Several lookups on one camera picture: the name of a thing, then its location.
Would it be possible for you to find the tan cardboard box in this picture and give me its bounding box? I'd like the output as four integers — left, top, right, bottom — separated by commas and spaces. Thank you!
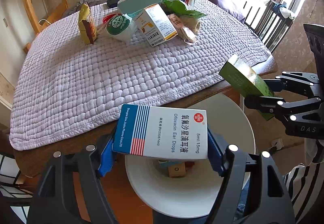
168, 163, 186, 178

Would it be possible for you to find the dark balcony railing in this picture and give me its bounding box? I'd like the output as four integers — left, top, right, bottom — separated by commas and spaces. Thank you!
245, 0, 298, 52

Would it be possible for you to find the white yellow barcode box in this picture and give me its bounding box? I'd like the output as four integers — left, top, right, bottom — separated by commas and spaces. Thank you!
134, 3, 178, 47

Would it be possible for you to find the white ear drops box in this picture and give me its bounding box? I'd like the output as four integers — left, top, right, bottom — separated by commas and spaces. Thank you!
113, 104, 208, 161

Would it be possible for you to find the striped sleeve forearm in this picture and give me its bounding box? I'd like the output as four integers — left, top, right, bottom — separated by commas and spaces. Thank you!
284, 163, 323, 223

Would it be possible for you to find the white green round packet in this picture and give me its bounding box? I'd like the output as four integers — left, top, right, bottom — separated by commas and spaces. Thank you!
104, 14, 137, 44

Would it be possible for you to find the white gloved right hand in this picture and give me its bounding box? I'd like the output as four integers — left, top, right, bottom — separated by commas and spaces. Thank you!
304, 138, 324, 165

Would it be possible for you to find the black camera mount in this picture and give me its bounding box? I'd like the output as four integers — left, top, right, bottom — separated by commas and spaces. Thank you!
303, 23, 324, 84

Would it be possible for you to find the lavender quilted mat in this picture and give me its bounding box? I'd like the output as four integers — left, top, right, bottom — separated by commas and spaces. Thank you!
9, 0, 270, 151

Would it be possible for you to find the yellow biscuit snack packet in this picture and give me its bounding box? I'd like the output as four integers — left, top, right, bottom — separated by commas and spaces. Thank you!
78, 2, 97, 44

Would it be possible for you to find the white wall socket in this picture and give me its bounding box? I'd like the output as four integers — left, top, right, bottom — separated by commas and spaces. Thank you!
271, 138, 283, 150

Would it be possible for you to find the green plastic wrapper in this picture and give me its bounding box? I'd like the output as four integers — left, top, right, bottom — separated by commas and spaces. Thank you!
162, 0, 206, 19

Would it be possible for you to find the pink sponge packet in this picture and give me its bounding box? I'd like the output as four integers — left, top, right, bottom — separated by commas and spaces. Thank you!
167, 13, 200, 45

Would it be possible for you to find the teal green box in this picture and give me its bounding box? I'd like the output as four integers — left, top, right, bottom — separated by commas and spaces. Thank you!
117, 0, 161, 18

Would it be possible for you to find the black flat box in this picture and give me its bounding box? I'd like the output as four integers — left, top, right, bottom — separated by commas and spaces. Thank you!
106, 0, 120, 9

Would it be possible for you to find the green barcode box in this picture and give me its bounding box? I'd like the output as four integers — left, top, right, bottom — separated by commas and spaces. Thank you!
218, 53, 275, 121

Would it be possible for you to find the red round lid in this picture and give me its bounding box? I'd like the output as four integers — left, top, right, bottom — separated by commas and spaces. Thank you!
102, 13, 120, 24

